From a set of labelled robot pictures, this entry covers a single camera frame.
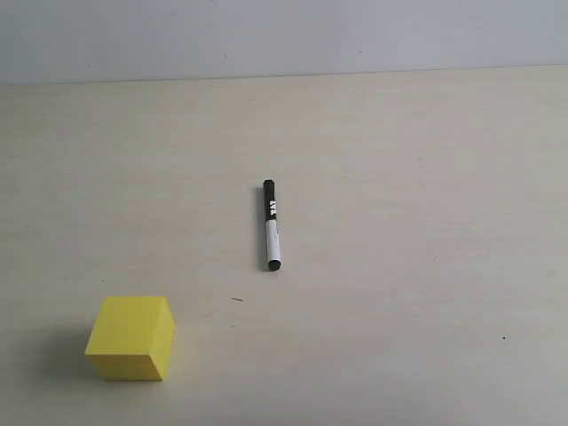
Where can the black and white marker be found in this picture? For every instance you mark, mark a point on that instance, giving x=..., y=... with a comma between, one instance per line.
x=271, y=226

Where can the yellow cube block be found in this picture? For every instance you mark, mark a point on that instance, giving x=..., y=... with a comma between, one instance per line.
x=131, y=339

